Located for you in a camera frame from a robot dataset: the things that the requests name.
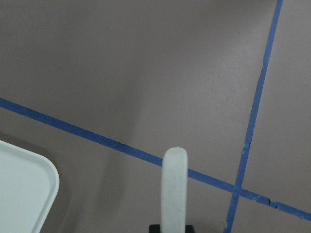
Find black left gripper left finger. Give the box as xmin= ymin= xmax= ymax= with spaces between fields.
xmin=148 ymin=224 xmax=161 ymax=233

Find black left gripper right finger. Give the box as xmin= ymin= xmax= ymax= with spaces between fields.
xmin=185 ymin=225 xmax=195 ymax=233

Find white ceramic spoon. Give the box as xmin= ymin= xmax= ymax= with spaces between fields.
xmin=160 ymin=147 xmax=188 ymax=233

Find white bear serving tray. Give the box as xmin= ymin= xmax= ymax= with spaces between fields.
xmin=0 ymin=141 xmax=60 ymax=233

